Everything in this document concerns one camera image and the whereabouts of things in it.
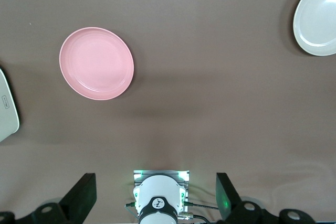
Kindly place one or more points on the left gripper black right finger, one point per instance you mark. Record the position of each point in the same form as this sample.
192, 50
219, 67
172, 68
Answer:
223, 190

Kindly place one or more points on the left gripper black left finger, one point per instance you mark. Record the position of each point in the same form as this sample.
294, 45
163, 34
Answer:
86, 195

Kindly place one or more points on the pink plate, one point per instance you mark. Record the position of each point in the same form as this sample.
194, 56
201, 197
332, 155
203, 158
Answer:
97, 64

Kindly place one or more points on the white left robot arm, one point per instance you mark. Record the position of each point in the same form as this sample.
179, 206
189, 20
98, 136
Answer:
157, 190

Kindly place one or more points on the cream toaster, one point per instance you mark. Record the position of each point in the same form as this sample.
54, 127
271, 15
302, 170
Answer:
6, 113

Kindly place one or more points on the beige plate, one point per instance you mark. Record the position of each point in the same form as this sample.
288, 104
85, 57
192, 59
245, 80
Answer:
317, 16

